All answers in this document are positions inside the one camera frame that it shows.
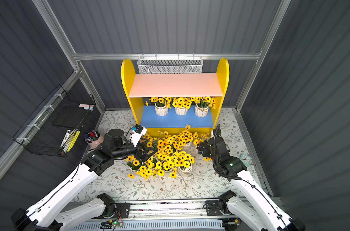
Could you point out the white mesh desk organizer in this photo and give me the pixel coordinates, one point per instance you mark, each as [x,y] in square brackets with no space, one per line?
[169,66]

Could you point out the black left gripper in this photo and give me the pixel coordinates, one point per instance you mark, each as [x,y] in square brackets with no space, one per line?
[140,149]

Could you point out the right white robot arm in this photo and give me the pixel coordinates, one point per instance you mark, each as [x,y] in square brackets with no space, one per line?
[263,214]

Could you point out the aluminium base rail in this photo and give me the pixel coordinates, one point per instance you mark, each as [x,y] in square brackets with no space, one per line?
[178,215]

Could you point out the white marker in basket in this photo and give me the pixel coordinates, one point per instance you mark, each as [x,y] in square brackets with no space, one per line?
[66,136]

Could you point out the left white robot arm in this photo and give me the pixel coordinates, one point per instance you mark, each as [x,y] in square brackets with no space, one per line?
[47,215]

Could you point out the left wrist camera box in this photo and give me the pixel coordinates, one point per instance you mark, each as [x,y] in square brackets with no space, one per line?
[138,132]

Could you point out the shelf sunflower pot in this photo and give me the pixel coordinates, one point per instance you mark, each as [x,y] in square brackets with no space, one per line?
[161,104]
[181,105]
[203,104]
[184,161]
[186,137]
[167,164]
[175,141]
[135,165]
[161,152]
[151,168]

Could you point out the small teal alarm clock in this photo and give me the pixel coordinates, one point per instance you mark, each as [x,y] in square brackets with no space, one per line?
[246,159]

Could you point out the pink metal pen bucket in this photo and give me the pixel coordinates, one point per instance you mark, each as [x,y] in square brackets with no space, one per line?
[94,139]

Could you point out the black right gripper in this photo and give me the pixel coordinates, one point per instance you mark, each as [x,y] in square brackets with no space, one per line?
[209,147]

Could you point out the yellow marker in basket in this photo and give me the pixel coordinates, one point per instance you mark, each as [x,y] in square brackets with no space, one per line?
[71,140]

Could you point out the yellow wooden shelf unit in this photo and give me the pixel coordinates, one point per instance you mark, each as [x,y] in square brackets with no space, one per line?
[138,87]

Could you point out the black wire wall basket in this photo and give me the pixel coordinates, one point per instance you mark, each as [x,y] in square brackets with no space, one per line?
[67,110]

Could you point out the sunflower pot taken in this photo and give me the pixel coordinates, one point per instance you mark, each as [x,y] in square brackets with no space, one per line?
[198,138]
[150,141]

